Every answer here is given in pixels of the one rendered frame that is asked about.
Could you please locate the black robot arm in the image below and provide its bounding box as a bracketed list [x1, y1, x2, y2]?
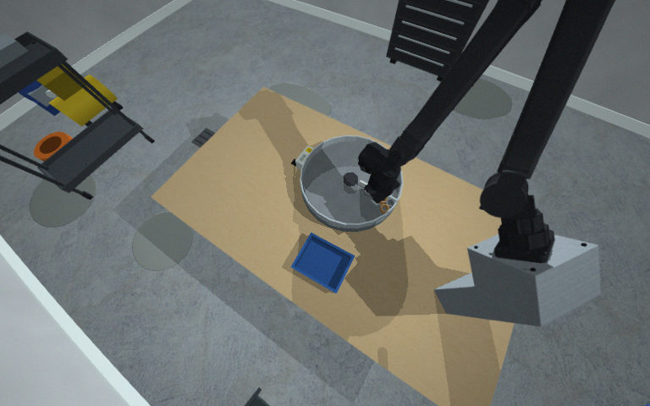
[358, 0, 615, 263]

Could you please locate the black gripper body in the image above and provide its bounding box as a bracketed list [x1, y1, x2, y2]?
[365, 178, 400, 203]

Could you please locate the blue crate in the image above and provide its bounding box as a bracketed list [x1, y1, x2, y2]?
[291, 233, 355, 293]

